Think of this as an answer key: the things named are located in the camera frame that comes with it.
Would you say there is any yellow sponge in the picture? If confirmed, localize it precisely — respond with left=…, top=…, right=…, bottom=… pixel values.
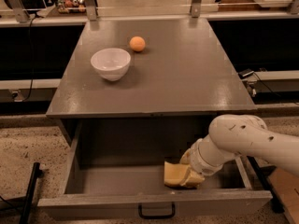
left=164, top=161, right=190, bottom=188

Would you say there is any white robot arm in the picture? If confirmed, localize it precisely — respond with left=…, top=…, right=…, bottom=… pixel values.
left=179, top=114, right=299, bottom=176

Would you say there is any grey open top drawer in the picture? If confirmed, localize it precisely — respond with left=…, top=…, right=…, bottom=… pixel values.
left=38, top=117, right=272, bottom=219

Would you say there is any grey cabinet counter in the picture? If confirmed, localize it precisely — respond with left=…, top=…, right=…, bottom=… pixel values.
left=46, top=17, right=258, bottom=147

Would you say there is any black right stand leg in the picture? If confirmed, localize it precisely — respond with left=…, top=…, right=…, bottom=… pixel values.
left=247, top=156, right=284, bottom=214

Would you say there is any black stand leg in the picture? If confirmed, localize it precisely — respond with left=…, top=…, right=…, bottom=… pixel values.
left=247, top=156, right=284, bottom=214
left=19, top=162, right=43, bottom=224

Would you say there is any brown cardboard box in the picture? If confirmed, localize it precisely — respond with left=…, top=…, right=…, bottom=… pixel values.
left=269, top=168, right=299, bottom=224

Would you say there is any small black power adapter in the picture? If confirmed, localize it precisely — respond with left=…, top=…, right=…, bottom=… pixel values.
left=238, top=69, right=254, bottom=78

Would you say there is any white ceramic bowl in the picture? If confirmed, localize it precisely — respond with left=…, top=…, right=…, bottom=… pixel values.
left=91, top=48, right=131, bottom=81

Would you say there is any orange ball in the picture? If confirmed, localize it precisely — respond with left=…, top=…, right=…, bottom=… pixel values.
left=129, top=36, right=146, bottom=52

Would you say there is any black left stand leg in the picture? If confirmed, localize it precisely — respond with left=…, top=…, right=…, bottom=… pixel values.
left=19, top=162, right=43, bottom=224

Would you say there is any black drawer handle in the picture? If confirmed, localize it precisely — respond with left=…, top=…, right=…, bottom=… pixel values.
left=138, top=203, right=176, bottom=219

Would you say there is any metal right frame post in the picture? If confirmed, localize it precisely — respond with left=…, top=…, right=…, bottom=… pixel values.
left=190, top=0, right=202, bottom=18

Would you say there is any metal frame post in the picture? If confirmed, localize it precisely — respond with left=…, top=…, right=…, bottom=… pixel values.
left=190, top=0, right=202, bottom=18
left=8, top=0, right=30, bottom=23
left=85, top=0, right=97, bottom=21

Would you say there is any black hanging cable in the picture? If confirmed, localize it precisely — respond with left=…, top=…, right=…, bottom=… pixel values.
left=21, top=13, right=38, bottom=103

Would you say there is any metal middle frame post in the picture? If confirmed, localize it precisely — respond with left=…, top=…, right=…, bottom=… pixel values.
left=85, top=0, right=97, bottom=21

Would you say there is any metal left frame post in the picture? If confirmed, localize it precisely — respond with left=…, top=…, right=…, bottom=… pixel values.
left=8, top=0, right=30, bottom=23

